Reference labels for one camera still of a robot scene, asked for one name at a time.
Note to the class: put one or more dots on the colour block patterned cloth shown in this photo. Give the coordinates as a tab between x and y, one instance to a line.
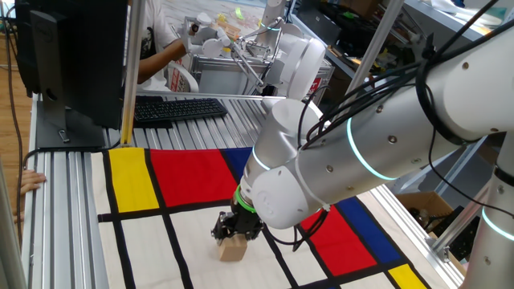
160	241

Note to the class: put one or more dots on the black computer keyboard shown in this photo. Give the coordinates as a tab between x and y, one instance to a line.
178	109

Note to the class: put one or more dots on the yellow emergency stop box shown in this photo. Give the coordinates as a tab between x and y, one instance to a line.
227	50

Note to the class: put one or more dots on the small wooden box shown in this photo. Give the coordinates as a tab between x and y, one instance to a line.
229	28

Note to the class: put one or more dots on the black plastic crate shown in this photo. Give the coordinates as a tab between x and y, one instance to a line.
455	237

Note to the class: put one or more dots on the white haptic control device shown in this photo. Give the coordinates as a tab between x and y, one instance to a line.
299	68

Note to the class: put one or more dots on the light wooden cube block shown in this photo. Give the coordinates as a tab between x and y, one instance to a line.
233	249

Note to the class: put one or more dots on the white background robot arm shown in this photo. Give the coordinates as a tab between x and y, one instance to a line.
273	12

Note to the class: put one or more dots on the white plastic chair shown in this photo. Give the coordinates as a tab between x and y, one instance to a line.
186	80

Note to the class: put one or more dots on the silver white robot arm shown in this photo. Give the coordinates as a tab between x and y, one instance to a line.
381	152

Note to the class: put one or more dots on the bare person forearm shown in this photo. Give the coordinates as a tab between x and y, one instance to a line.
160	62

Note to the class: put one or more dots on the bare bystander hand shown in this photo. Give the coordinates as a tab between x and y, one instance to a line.
31	180

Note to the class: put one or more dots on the brown cardboard box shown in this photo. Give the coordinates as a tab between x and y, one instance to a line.
421	200

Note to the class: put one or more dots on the grey metal shelf rack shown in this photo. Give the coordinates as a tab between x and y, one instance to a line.
458	168

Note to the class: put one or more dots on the aluminium frame post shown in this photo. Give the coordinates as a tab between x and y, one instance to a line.
459	222
132	72
375	40

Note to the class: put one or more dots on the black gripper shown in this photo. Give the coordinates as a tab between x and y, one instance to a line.
245	222

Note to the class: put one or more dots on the silver metal case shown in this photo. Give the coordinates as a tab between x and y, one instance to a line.
225	78

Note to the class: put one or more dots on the black equipment case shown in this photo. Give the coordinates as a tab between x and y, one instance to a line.
341	24

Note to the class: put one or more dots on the black computer monitor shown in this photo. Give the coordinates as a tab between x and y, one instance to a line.
80	60

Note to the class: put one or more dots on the person in white t-shirt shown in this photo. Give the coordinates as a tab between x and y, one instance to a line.
154	24

